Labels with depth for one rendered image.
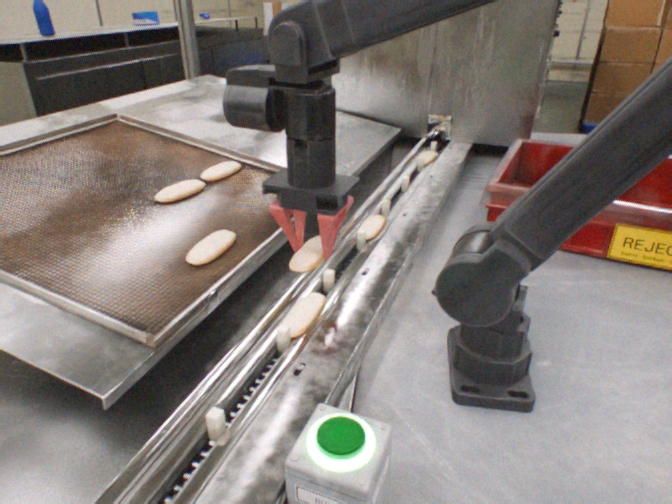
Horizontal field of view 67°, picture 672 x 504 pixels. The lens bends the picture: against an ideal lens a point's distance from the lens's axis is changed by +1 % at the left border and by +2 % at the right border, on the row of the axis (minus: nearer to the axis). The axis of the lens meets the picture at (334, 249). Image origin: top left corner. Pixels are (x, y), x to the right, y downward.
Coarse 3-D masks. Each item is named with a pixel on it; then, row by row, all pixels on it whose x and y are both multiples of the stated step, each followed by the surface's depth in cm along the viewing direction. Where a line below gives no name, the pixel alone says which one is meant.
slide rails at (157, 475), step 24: (408, 168) 115; (408, 192) 102; (336, 264) 76; (360, 264) 76; (312, 288) 70; (336, 288) 70; (288, 312) 65; (264, 336) 60; (288, 360) 57; (240, 384) 53; (264, 384) 53; (192, 432) 48; (240, 432) 48; (168, 456) 45; (216, 456) 45; (144, 480) 43; (192, 480) 43
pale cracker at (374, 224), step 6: (372, 216) 89; (378, 216) 90; (366, 222) 87; (372, 222) 87; (378, 222) 87; (384, 222) 88; (360, 228) 85; (366, 228) 85; (372, 228) 85; (378, 228) 85; (366, 234) 83; (372, 234) 84
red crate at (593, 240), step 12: (492, 204) 88; (648, 204) 103; (660, 204) 103; (492, 216) 89; (588, 228) 83; (600, 228) 82; (612, 228) 80; (576, 240) 84; (588, 240) 83; (600, 240) 83; (576, 252) 85; (588, 252) 84; (600, 252) 83; (636, 264) 82
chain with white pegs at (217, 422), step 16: (432, 144) 127; (416, 176) 114; (400, 192) 105; (384, 208) 93; (352, 256) 80; (288, 336) 59; (256, 384) 55; (240, 400) 53; (208, 416) 47; (224, 416) 48; (208, 432) 48; (208, 448) 48; (192, 464) 46; (176, 480) 44
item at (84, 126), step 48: (48, 144) 90; (96, 144) 93; (192, 144) 100; (0, 192) 73; (144, 192) 80; (0, 240) 64; (48, 240) 66; (192, 240) 71; (240, 240) 73; (48, 288) 58; (96, 288) 59; (192, 288) 62; (144, 336) 52
